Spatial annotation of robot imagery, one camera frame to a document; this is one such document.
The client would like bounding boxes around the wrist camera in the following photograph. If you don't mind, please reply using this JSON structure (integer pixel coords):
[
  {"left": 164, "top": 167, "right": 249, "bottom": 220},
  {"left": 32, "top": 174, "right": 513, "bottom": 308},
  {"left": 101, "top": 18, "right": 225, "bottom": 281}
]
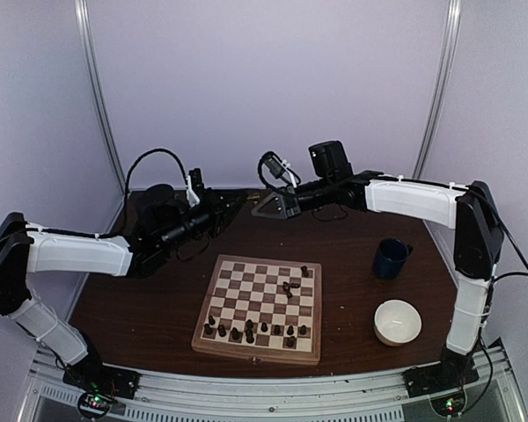
[
  {"left": 261, "top": 151, "right": 301, "bottom": 188},
  {"left": 186, "top": 168, "right": 204, "bottom": 207}
]

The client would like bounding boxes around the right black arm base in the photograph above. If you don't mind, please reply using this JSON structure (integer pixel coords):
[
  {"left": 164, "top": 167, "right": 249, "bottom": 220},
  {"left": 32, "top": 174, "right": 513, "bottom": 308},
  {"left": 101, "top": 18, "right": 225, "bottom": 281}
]
[{"left": 403, "top": 347, "right": 480, "bottom": 418}]

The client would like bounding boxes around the pile of dark chess pieces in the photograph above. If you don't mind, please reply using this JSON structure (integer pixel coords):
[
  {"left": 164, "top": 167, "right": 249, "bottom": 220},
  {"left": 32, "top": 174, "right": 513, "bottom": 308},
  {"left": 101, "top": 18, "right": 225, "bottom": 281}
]
[{"left": 282, "top": 282, "right": 300, "bottom": 299}]

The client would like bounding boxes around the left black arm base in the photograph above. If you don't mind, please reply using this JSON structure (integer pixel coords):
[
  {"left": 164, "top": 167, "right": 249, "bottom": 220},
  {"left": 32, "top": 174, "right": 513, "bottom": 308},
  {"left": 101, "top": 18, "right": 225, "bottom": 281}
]
[{"left": 55, "top": 338, "right": 141, "bottom": 421}]

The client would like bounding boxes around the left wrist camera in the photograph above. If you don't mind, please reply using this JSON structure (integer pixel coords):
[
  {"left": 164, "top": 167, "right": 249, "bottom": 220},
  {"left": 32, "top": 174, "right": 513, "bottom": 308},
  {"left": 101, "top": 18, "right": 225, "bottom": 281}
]
[{"left": 186, "top": 168, "right": 204, "bottom": 207}]

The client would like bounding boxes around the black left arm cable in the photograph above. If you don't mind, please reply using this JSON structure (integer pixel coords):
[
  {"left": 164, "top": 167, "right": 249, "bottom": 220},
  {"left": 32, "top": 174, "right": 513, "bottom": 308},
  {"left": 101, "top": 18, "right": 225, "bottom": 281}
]
[{"left": 125, "top": 148, "right": 190, "bottom": 199}]

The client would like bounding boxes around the dark knight chess piece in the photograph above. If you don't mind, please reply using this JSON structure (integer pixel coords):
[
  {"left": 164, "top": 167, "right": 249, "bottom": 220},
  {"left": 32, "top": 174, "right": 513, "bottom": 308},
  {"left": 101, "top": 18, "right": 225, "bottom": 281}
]
[{"left": 231, "top": 328, "right": 241, "bottom": 341}]

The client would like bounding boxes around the front aluminium rail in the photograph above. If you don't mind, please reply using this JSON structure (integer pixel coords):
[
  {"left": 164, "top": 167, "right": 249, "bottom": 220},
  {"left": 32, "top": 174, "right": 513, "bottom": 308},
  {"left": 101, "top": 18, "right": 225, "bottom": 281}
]
[{"left": 14, "top": 349, "right": 528, "bottom": 421}]

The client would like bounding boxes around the white bowl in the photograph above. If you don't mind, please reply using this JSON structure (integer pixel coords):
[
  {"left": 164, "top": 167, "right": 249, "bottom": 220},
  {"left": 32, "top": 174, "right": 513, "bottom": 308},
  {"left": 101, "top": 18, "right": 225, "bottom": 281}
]
[{"left": 373, "top": 299, "right": 422, "bottom": 347}]

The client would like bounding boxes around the aluminium frame post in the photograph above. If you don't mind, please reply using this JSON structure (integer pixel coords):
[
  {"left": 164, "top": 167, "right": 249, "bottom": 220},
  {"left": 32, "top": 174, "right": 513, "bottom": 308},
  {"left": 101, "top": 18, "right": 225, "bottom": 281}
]
[
  {"left": 73, "top": 0, "right": 131, "bottom": 197},
  {"left": 412, "top": 0, "right": 462, "bottom": 179}
]

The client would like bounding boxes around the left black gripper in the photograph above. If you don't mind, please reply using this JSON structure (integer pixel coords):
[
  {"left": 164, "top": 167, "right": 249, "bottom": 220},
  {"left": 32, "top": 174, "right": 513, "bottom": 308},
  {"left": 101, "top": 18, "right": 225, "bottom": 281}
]
[{"left": 158, "top": 187, "right": 248, "bottom": 253}]

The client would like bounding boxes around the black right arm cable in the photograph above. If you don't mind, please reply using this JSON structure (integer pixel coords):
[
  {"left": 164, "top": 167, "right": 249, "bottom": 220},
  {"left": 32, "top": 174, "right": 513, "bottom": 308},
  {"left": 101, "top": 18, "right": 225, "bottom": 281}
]
[{"left": 483, "top": 201, "right": 528, "bottom": 280}]

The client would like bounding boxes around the left aluminium frame post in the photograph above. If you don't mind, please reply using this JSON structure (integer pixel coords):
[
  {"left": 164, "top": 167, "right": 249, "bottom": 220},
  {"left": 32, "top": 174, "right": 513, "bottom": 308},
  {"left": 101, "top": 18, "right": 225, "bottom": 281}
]
[{"left": 73, "top": 0, "right": 131, "bottom": 197}]

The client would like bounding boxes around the right aluminium frame post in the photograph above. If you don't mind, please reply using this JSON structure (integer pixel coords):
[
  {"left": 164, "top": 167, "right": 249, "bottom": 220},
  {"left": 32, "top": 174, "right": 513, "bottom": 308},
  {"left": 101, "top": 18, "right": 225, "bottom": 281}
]
[{"left": 412, "top": 0, "right": 462, "bottom": 179}]

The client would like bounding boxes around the dark blue mug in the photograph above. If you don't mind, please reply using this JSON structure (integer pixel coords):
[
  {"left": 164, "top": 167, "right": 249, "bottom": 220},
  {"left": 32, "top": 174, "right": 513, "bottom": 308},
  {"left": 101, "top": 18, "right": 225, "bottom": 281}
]
[{"left": 372, "top": 238, "right": 414, "bottom": 280}]

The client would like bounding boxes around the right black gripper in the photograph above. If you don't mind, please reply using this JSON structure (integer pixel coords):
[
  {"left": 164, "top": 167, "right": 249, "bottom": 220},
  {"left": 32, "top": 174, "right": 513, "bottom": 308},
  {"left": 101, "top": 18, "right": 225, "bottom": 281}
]
[{"left": 253, "top": 175, "right": 336, "bottom": 219}]

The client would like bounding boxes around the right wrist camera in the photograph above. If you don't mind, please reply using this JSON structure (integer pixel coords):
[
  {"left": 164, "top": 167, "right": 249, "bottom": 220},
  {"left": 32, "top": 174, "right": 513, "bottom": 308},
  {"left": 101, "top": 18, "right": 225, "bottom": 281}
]
[{"left": 261, "top": 151, "right": 301, "bottom": 188}]

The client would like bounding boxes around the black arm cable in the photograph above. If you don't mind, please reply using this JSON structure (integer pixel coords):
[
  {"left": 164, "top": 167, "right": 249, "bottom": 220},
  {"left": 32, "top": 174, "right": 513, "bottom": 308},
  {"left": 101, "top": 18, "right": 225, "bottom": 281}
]
[
  {"left": 483, "top": 201, "right": 528, "bottom": 280},
  {"left": 125, "top": 148, "right": 190, "bottom": 199}
]

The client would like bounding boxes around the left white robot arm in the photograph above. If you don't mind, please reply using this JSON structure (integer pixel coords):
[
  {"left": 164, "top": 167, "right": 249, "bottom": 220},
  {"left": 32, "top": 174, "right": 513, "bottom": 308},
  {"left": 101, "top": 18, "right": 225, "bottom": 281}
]
[{"left": 0, "top": 184, "right": 246, "bottom": 390}]

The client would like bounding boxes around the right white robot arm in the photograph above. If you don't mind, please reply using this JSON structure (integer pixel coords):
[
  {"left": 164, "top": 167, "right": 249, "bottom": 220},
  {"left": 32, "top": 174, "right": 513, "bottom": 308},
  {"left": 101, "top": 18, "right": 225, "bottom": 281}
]
[{"left": 257, "top": 141, "right": 505, "bottom": 389}]

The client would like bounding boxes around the wooden chess board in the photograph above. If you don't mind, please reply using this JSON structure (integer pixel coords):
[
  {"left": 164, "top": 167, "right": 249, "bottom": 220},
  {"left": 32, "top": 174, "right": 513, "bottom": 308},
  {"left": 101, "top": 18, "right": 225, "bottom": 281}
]
[{"left": 191, "top": 254, "right": 322, "bottom": 366}]

